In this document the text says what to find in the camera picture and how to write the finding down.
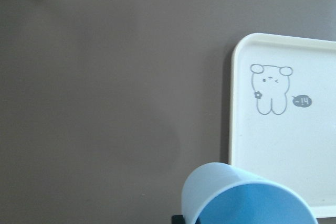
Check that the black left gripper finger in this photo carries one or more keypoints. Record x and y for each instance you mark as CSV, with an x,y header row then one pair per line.
x,y
180,219

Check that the blue cup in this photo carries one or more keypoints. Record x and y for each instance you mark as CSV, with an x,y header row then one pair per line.
x,y
220,193

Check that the cream rabbit tray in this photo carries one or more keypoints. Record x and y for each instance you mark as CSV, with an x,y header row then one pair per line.
x,y
282,114

